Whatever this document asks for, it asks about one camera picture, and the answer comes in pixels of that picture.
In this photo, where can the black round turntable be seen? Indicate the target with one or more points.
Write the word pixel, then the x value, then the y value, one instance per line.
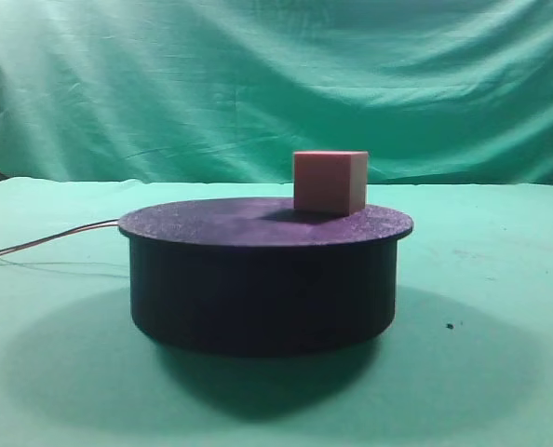
pixel 253 277

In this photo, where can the pink cube block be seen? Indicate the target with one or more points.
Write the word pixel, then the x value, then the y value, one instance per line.
pixel 333 182

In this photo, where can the green backdrop cloth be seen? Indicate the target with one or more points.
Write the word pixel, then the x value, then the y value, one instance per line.
pixel 227 91

